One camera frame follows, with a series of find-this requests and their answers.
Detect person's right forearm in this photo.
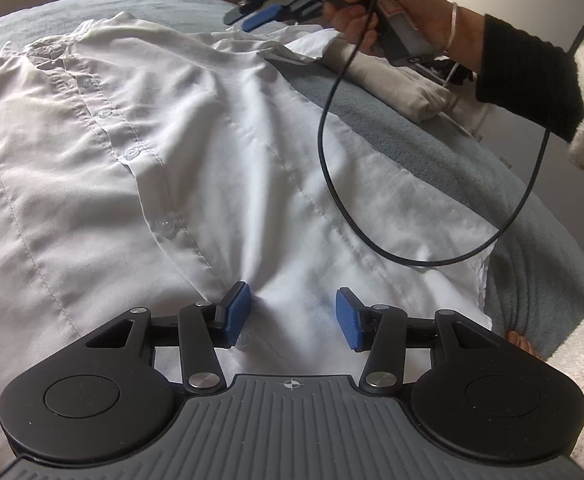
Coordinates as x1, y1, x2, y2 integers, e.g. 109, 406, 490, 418
466, 12, 584, 183

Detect beige rolled cloth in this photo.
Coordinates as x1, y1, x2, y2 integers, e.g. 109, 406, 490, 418
344, 35, 453, 122

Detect silver bangle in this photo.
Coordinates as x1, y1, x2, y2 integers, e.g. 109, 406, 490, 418
443, 1, 461, 57

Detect white button shirt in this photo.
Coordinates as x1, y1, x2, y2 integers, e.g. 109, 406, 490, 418
0, 10, 495, 461

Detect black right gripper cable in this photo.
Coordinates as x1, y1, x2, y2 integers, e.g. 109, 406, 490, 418
318, 0, 584, 267

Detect person's foot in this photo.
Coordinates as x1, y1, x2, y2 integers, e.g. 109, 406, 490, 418
506, 330, 547, 362

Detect person's right hand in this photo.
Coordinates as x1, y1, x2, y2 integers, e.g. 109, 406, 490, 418
322, 0, 485, 79

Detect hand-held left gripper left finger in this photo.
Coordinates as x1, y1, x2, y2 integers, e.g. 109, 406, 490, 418
86, 281, 251, 395

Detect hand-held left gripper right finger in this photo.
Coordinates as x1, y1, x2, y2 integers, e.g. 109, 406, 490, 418
335, 287, 502, 395

